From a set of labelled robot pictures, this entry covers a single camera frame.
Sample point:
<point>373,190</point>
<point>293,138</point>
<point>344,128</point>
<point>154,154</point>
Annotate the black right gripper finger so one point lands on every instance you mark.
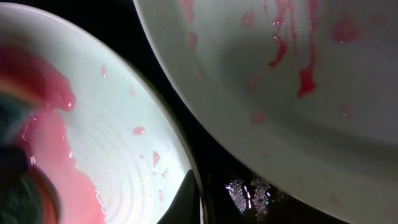
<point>185,207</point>

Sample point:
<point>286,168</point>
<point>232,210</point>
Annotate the light blue plate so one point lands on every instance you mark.
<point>121,132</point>

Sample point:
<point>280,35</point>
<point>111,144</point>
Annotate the mint green plate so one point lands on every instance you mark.
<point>304,93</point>

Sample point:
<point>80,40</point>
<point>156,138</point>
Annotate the round black tray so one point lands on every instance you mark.
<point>230,192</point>

